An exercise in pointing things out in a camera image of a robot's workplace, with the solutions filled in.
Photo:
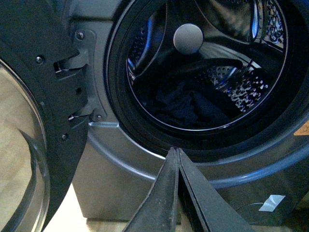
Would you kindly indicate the orange warning sticker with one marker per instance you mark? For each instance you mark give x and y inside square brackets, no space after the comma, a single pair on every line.
[303,130]

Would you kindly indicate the white tape on washer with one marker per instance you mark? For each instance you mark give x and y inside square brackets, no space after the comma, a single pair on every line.
[271,203]

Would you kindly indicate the steel perforated washer drum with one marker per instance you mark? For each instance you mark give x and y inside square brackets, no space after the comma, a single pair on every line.
[243,54]

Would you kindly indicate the black washer door glass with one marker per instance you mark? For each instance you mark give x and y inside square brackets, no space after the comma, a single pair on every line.
[42,131]

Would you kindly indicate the grey door hinge bracket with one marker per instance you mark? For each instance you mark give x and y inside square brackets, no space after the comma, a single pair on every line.
[84,40]

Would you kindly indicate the grey front-load washing machine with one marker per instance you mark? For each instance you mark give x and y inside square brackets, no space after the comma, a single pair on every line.
[246,162]

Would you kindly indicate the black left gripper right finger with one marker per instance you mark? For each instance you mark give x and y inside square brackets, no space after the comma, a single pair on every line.
[206,210]

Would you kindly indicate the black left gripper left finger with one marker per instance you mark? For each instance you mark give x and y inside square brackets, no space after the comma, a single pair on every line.
[158,211]

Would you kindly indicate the cream round drum hub cap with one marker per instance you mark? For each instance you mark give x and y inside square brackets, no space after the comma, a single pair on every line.
[188,39]

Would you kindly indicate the navy knit garment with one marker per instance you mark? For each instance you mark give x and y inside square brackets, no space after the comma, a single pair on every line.
[190,105]

